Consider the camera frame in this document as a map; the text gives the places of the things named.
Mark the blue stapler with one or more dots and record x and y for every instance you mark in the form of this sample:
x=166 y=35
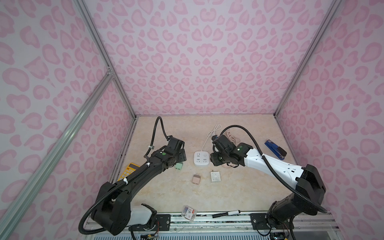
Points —
x=277 y=150

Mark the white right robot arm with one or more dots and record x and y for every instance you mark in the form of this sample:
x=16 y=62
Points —
x=305 y=183

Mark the white charger plug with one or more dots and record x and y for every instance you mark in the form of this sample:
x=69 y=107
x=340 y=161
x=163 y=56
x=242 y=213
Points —
x=215 y=176

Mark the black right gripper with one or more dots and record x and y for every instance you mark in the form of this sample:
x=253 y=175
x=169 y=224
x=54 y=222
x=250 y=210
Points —
x=212 y=159

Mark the small clear plastic box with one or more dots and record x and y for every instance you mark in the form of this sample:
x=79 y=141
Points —
x=189 y=213

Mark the white square power strip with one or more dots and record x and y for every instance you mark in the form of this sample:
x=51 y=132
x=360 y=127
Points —
x=201 y=158

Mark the aluminium frame post left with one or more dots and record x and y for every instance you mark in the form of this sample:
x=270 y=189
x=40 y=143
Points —
x=90 y=25

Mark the yellow calculator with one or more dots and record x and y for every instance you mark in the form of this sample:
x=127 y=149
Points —
x=129 y=169

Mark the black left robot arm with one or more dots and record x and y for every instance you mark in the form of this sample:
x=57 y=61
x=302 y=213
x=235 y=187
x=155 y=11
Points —
x=112 y=210

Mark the aluminium diagonal frame bar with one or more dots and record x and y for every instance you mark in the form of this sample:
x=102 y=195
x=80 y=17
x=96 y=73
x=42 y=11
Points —
x=21 y=204

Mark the black marker pen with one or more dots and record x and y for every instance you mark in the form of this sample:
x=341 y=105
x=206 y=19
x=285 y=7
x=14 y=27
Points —
x=230 y=213

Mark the pink charger plug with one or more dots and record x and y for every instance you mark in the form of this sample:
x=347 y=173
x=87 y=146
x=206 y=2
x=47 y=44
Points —
x=196 y=179

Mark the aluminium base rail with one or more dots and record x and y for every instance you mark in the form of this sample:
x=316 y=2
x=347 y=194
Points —
x=243 y=226

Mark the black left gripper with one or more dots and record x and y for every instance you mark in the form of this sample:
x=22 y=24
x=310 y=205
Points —
x=183 y=156

